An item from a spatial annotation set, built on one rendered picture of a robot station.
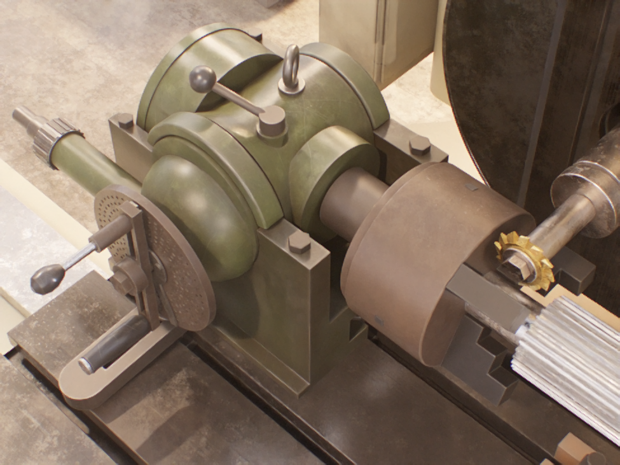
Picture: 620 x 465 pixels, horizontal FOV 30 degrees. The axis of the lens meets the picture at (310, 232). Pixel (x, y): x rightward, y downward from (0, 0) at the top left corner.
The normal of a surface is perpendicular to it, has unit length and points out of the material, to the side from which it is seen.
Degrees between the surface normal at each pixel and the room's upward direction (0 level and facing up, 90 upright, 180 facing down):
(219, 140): 10
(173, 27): 0
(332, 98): 28
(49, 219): 0
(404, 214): 20
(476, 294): 35
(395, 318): 81
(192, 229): 62
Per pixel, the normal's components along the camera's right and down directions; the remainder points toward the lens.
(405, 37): 0.72, 0.53
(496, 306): -0.39, -0.21
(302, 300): -0.69, 0.55
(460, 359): -0.62, 0.23
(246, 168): 0.40, -0.25
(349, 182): -0.14, -0.52
